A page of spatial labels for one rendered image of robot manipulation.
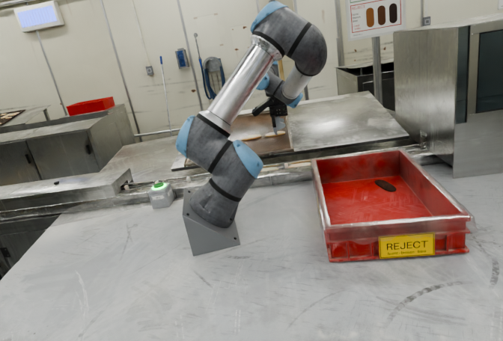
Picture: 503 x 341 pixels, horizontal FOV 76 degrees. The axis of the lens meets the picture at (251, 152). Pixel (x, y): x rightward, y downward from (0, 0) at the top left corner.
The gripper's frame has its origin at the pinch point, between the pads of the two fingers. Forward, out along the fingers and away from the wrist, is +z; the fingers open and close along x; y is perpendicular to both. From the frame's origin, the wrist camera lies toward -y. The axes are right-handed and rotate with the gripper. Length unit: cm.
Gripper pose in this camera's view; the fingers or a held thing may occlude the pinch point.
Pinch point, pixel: (275, 131)
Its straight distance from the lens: 159.2
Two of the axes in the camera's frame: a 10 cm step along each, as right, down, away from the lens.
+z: 1.7, 8.7, 4.7
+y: 9.8, -1.5, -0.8
